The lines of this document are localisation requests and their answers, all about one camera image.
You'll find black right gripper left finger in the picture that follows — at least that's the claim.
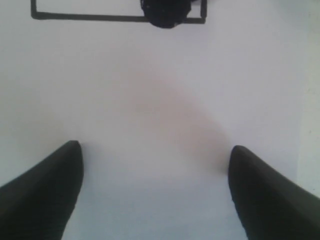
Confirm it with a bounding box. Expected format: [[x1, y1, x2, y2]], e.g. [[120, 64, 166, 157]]
[[0, 140, 83, 240]]

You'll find thin black paintbrush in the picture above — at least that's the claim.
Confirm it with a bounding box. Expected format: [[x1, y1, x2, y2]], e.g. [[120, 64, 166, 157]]
[[140, 0, 194, 29]]

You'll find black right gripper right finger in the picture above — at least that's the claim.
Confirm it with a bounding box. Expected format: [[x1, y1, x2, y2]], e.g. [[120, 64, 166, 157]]
[[228, 145, 320, 240]]

